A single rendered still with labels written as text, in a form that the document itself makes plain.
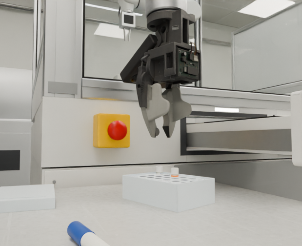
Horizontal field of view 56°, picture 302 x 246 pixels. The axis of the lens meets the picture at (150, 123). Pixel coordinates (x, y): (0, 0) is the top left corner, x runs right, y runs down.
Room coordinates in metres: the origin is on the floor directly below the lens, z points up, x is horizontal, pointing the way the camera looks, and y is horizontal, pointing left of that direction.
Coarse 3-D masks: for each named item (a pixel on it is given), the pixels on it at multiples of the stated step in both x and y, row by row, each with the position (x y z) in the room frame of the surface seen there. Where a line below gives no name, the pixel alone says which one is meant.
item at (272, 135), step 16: (192, 128) 0.70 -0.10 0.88; (208, 128) 0.63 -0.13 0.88; (224, 128) 0.58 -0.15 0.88; (240, 128) 0.54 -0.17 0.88; (256, 128) 0.50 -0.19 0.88; (272, 128) 0.47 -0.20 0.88; (288, 128) 0.44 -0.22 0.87; (192, 144) 0.69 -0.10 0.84; (208, 144) 0.63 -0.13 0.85; (224, 144) 0.58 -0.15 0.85; (240, 144) 0.54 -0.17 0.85; (256, 144) 0.50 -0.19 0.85; (272, 144) 0.47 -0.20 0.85; (288, 144) 0.44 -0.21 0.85
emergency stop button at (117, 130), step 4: (112, 124) 0.56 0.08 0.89; (116, 124) 0.57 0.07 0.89; (120, 124) 0.57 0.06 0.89; (124, 124) 0.58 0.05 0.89; (108, 128) 0.56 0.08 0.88; (112, 128) 0.56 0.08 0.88; (116, 128) 0.57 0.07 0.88; (120, 128) 0.57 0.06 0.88; (124, 128) 0.57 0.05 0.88; (108, 132) 0.56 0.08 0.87; (112, 132) 0.56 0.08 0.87; (116, 132) 0.57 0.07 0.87; (120, 132) 0.57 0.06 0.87; (124, 132) 0.57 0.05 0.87; (112, 136) 0.57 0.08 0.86; (116, 136) 0.57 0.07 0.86; (120, 136) 0.57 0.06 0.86; (124, 136) 0.58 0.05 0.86
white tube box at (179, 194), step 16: (128, 176) 0.46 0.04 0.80; (144, 176) 0.49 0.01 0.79; (160, 176) 0.49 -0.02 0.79; (192, 176) 0.47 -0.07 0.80; (128, 192) 0.46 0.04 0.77; (144, 192) 0.43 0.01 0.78; (160, 192) 0.41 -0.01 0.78; (176, 192) 0.38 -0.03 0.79; (192, 192) 0.40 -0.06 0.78; (208, 192) 0.43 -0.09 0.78; (176, 208) 0.38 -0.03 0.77; (192, 208) 0.40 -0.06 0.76
